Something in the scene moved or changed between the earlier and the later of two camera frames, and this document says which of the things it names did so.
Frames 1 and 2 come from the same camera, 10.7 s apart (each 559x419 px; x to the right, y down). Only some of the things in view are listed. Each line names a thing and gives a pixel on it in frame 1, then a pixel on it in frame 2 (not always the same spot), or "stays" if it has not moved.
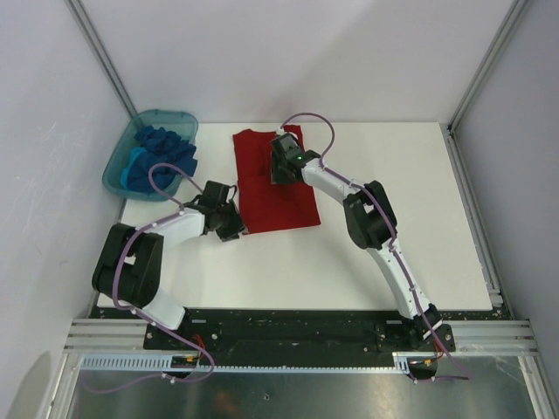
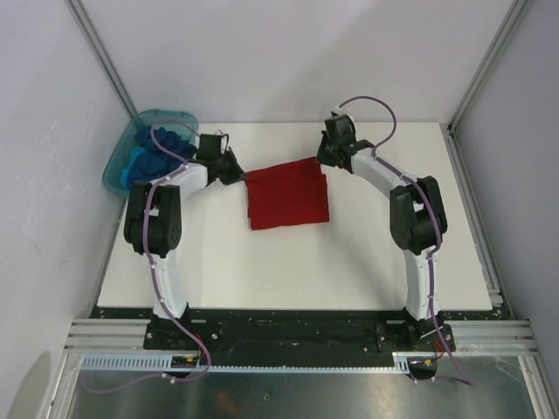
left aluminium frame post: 86,27 stays
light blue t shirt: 134,151 stays
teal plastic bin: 126,147 stays
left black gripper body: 230,223 to 228,170
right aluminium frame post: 457,115 stays
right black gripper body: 279,173 to 327,151
